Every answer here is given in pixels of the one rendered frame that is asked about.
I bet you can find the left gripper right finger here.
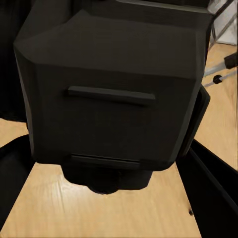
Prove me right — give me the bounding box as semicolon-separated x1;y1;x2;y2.
175;139;238;238

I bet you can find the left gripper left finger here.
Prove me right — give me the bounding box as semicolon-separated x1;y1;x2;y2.
0;134;35;231

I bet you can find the camera tripod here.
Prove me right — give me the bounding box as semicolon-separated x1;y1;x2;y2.
189;52;238;215

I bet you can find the digital camera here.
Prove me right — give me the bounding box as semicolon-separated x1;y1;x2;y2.
0;0;214;194

